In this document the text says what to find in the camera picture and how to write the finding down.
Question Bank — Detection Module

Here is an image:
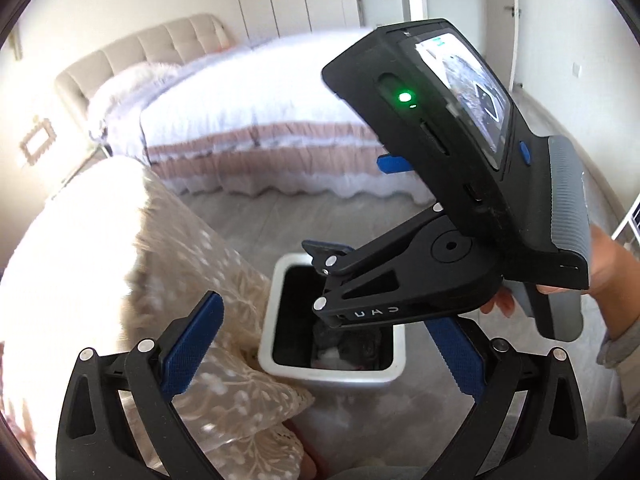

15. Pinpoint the person's right hand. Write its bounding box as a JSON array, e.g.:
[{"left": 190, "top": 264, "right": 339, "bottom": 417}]
[{"left": 482, "top": 222, "right": 640, "bottom": 342}]

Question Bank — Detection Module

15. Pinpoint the bed with frilled duvet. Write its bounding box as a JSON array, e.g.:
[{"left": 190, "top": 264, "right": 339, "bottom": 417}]
[{"left": 87, "top": 30, "right": 436, "bottom": 206}]

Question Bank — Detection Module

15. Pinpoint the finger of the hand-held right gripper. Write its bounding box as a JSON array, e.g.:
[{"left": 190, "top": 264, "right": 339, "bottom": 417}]
[
  {"left": 376, "top": 152, "right": 411, "bottom": 175},
  {"left": 301, "top": 205, "right": 448, "bottom": 330}
]

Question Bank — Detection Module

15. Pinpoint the person's right forearm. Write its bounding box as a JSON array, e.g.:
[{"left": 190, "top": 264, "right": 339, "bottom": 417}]
[{"left": 596, "top": 310, "right": 640, "bottom": 416}]

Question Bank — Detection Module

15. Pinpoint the framed wall switch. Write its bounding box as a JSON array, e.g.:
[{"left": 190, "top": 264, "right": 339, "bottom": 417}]
[{"left": 19, "top": 117, "right": 57, "bottom": 163}]

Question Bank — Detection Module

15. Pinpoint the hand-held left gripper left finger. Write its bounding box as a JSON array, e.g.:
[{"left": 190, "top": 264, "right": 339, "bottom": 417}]
[{"left": 54, "top": 290, "right": 226, "bottom": 480}]

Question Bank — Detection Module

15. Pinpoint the white frilled pillow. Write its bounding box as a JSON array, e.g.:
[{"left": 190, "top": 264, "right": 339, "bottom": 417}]
[{"left": 89, "top": 61, "right": 187, "bottom": 136}]

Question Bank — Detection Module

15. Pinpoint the beige tufted headboard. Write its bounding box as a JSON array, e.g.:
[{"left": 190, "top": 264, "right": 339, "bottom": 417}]
[{"left": 54, "top": 14, "right": 227, "bottom": 126}]

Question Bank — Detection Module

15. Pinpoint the white square trash bin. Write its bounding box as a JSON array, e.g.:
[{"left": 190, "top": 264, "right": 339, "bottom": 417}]
[{"left": 257, "top": 266, "right": 441, "bottom": 466}]

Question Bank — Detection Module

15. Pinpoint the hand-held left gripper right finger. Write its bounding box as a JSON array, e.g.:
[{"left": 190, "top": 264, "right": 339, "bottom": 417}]
[{"left": 425, "top": 317, "right": 589, "bottom": 480}]

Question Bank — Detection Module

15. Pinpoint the beige lace tablecloth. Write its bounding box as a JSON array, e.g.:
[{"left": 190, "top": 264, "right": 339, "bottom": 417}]
[{"left": 0, "top": 155, "right": 316, "bottom": 480}]

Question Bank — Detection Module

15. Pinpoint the white door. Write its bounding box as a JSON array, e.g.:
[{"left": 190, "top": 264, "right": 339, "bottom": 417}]
[{"left": 492, "top": 0, "right": 534, "bottom": 93}]

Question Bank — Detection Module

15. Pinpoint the white wire rack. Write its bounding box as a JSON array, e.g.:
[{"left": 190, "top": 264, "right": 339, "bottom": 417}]
[{"left": 611, "top": 199, "right": 640, "bottom": 253}]

